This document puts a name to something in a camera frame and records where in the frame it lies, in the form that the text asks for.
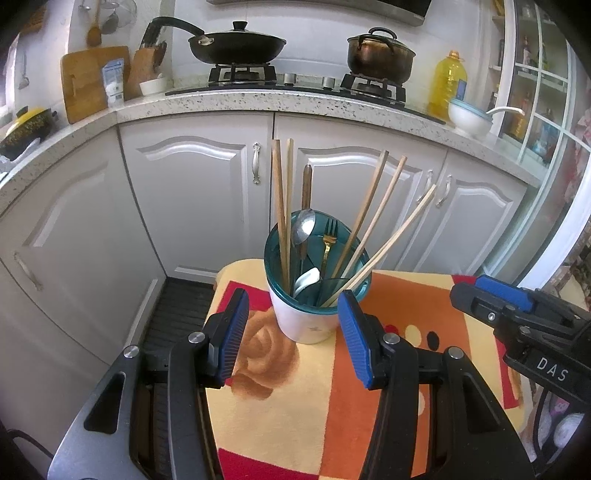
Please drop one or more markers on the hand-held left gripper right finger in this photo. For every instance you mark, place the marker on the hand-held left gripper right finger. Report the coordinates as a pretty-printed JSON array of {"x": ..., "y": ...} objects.
[{"x": 355, "y": 337}]

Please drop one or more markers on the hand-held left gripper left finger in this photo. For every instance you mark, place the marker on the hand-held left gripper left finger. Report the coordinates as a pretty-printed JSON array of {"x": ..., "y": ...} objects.
[{"x": 233, "y": 337}]

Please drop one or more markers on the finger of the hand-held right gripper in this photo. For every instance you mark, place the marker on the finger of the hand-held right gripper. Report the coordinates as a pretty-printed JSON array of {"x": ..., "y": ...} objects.
[
  {"x": 505, "y": 290},
  {"x": 485, "y": 304}
]

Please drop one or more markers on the white utensil holder teal lid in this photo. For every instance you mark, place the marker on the white utensil holder teal lid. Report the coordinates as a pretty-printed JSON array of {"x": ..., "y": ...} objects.
[{"x": 300, "y": 327}]

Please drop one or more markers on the white ceramic spoon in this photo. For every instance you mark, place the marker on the white ceramic spoon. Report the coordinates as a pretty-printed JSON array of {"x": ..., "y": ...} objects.
[{"x": 307, "y": 277}]

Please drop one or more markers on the gold fork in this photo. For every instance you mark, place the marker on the gold fork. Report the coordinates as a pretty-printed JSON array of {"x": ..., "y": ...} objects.
[{"x": 328, "y": 240}]

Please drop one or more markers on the wooden chopstick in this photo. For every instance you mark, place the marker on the wooden chopstick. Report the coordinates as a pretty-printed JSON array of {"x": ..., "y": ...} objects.
[
  {"x": 405, "y": 222},
  {"x": 398, "y": 217},
  {"x": 369, "y": 194},
  {"x": 278, "y": 194},
  {"x": 289, "y": 175},
  {"x": 388, "y": 194}
]

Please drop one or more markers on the all-metal spoon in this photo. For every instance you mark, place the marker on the all-metal spoon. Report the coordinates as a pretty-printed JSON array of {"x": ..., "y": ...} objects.
[{"x": 304, "y": 226}]

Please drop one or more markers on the dark ribbed floor mat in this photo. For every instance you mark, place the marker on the dark ribbed floor mat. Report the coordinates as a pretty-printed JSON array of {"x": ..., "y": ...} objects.
[{"x": 180, "y": 309}]

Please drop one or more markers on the white cabinet door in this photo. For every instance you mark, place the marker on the white cabinet door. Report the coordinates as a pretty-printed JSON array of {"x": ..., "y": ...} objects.
[
  {"x": 480, "y": 217},
  {"x": 184, "y": 207}
]

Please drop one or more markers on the printed orange red blanket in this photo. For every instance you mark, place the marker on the printed orange red blanket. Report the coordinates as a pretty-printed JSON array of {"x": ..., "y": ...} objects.
[{"x": 295, "y": 415}]

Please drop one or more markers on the white framed glass door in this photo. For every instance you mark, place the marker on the white framed glass door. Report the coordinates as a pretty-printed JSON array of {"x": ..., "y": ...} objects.
[{"x": 561, "y": 157}]

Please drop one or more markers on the bundle of wooden chopsticks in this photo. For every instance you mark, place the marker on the bundle of wooden chopsticks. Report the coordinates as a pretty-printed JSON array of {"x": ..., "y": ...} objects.
[{"x": 332, "y": 184}]

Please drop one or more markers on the large white bowl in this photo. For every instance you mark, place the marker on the large white bowl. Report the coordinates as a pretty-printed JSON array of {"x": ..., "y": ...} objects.
[{"x": 466, "y": 122}]

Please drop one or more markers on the white ladle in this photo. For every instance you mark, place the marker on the white ladle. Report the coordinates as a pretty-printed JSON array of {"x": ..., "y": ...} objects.
[{"x": 508, "y": 110}]

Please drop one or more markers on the white side cabinet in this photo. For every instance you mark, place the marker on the white side cabinet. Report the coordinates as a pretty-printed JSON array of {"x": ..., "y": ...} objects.
[{"x": 69, "y": 230}]

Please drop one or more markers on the yellow oil bottle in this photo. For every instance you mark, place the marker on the yellow oil bottle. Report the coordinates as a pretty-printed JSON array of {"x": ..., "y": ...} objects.
[{"x": 445, "y": 83}]

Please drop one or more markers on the speckled stone countertop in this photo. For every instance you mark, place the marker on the speckled stone countertop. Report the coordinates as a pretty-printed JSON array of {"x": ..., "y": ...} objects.
[{"x": 231, "y": 101}]

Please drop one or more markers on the small white bowl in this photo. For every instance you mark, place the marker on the small white bowl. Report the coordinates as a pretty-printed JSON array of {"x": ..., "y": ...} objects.
[{"x": 152, "y": 86}]

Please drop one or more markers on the dark metal cooking pot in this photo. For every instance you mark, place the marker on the dark metal cooking pot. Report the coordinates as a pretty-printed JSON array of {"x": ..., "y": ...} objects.
[{"x": 378, "y": 60}]

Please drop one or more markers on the white blue packet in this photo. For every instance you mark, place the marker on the white blue packet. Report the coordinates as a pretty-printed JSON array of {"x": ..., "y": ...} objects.
[{"x": 113, "y": 83}]

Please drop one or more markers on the wooden knife block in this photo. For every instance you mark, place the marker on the wooden knife block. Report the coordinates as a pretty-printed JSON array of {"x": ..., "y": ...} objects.
[{"x": 141, "y": 69}]

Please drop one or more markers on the black frying pan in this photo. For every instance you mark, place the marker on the black frying pan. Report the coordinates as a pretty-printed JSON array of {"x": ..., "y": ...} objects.
[{"x": 240, "y": 46}]

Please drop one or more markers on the wooden cutting board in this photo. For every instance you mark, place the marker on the wooden cutting board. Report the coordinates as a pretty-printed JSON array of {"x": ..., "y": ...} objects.
[{"x": 81, "y": 87}]

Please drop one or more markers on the yellow black casserole pot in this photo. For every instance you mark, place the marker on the yellow black casserole pot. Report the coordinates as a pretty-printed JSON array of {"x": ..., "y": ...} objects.
[{"x": 27, "y": 127}]

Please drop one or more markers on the wooden spatula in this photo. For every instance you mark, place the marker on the wooden spatula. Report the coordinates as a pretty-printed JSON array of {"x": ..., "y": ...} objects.
[{"x": 93, "y": 34}]

